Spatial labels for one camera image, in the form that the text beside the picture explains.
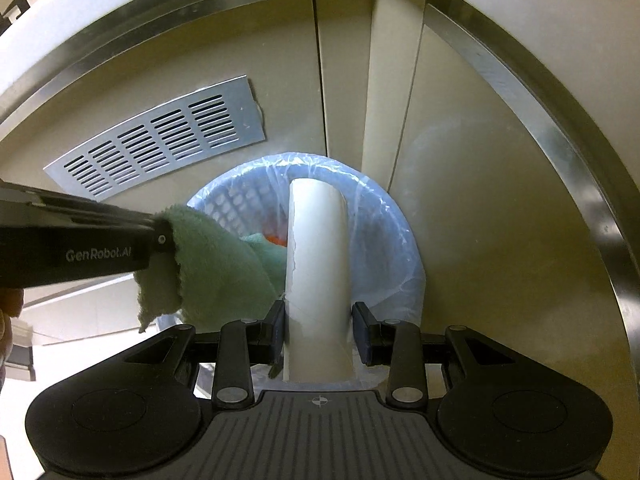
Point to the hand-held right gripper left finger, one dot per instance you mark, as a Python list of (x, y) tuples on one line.
[(275, 335)]

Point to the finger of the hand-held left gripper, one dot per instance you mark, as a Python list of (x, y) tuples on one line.
[(100, 221), (75, 202)]

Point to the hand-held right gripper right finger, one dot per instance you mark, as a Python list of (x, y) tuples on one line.
[(362, 335)]

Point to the white cardboard tube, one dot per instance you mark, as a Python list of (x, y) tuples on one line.
[(317, 270)]

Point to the green cloth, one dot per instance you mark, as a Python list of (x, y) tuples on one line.
[(210, 270)]

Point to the red plastic bag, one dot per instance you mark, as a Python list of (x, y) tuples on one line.
[(275, 240)]

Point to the blue mesh trash bin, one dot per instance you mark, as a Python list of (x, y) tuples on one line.
[(235, 205)]

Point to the person's left hand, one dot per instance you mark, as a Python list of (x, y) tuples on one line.
[(10, 305)]

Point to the grey cabinet vent grille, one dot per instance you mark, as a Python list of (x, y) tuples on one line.
[(165, 135)]

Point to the black stove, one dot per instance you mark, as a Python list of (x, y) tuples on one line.
[(10, 15)]

